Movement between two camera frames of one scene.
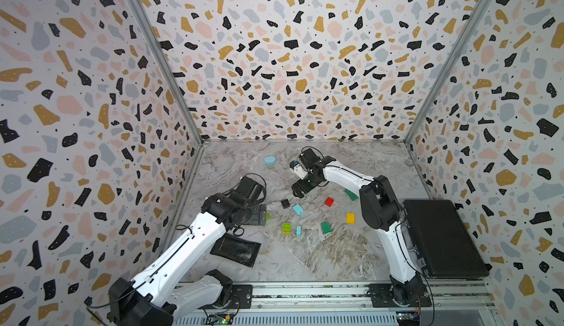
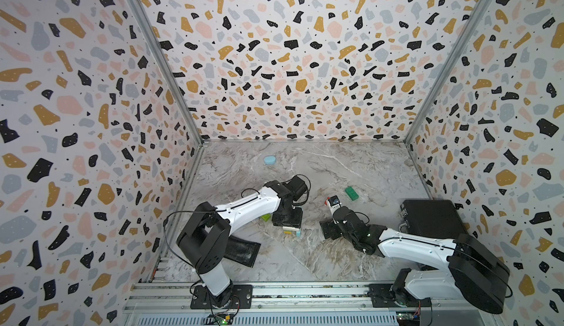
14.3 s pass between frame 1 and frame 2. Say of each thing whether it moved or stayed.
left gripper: moved
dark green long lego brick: stayed
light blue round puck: stayed
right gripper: moved
